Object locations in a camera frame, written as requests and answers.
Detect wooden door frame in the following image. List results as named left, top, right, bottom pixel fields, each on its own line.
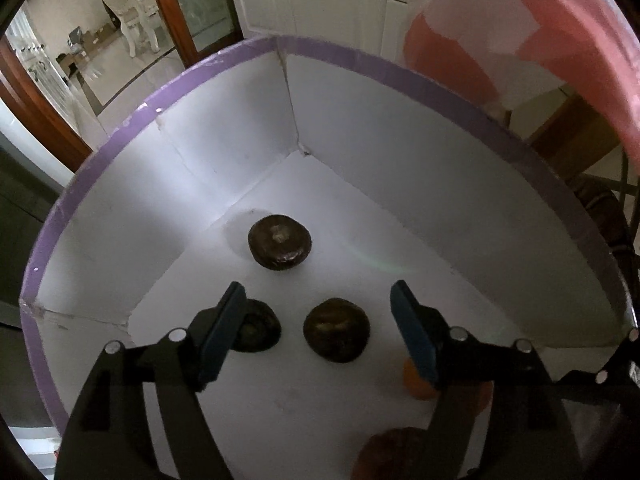
left=0, top=40, right=93, bottom=173

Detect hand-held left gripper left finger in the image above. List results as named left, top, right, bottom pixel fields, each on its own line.
left=54, top=281, right=248, bottom=480

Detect purple rimmed white cardboard box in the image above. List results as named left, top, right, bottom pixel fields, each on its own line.
left=19, top=35, right=640, bottom=480

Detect large red apple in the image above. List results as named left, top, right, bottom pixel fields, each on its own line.
left=350, top=426, right=433, bottom=480

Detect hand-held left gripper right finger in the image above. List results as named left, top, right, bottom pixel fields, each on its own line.
left=390, top=280, right=586, bottom=480

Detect white carved chair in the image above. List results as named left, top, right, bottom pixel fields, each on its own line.
left=91, top=0, right=160, bottom=58

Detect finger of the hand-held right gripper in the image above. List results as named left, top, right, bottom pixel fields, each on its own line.
left=552, top=327, right=640, bottom=406

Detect pink checked plastic tablecloth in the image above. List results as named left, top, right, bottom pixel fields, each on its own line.
left=402, top=0, right=640, bottom=146

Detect wooden table leg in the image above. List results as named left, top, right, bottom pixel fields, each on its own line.
left=500, top=85, right=626, bottom=181

